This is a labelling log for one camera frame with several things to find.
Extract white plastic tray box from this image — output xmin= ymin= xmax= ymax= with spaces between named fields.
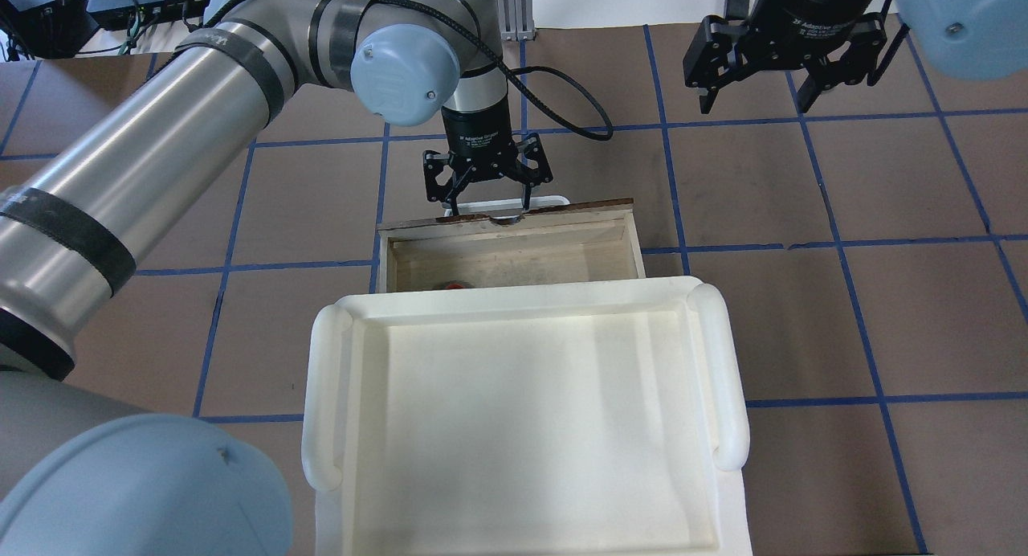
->
xmin=301 ymin=276 xmax=752 ymax=555

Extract wooden drawer white handle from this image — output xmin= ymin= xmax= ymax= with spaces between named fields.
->
xmin=373 ymin=198 xmax=646 ymax=292

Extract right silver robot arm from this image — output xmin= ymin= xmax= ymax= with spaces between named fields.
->
xmin=683 ymin=0 xmax=1027 ymax=113

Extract orange grey scissors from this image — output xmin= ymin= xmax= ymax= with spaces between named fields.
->
xmin=433 ymin=280 xmax=476 ymax=290

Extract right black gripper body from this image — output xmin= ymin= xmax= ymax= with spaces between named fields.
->
xmin=683 ymin=0 xmax=911 ymax=91

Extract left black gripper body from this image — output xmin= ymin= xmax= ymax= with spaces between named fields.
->
xmin=423 ymin=110 xmax=552 ymax=205

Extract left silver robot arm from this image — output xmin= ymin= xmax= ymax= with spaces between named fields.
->
xmin=2 ymin=0 xmax=515 ymax=555

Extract aluminium frame post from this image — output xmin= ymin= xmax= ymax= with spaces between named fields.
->
xmin=498 ymin=0 xmax=537 ymax=41

